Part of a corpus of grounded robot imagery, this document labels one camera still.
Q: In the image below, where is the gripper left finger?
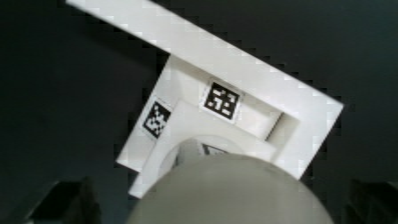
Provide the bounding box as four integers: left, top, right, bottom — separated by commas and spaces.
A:
29, 178, 101, 224

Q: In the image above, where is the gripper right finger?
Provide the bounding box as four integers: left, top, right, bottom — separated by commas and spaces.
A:
345, 180, 398, 224

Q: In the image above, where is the white lamp bulb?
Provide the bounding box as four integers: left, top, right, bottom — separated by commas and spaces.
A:
124, 138, 336, 224

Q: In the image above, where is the white lamp base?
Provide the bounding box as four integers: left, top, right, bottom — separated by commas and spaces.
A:
117, 58, 299, 197

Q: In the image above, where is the white U-shaped fence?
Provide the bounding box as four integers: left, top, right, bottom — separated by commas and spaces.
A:
66, 0, 343, 176

